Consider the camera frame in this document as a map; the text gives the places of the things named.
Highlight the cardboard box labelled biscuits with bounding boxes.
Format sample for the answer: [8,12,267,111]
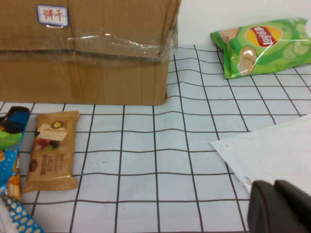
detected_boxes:
[0,0,182,106]

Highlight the white plastic sheet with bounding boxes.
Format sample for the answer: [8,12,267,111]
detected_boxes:
[210,113,311,195]

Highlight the blue dotted snack pack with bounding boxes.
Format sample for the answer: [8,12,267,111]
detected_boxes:
[0,148,46,233]

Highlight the green Lays chips bag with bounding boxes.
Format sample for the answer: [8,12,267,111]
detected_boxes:
[210,17,311,80]
[0,131,24,150]

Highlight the brown wafer snack pack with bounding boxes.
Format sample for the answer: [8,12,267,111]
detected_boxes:
[21,110,81,194]

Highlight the white black-grid tablecloth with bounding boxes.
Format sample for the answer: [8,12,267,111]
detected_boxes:
[0,45,311,233]

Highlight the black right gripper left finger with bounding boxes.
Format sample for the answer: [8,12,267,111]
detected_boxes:
[247,181,311,233]

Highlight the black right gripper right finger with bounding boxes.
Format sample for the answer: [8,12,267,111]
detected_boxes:
[274,179,311,225]

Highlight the blue black snack pack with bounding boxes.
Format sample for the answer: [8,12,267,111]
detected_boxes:
[0,106,31,136]

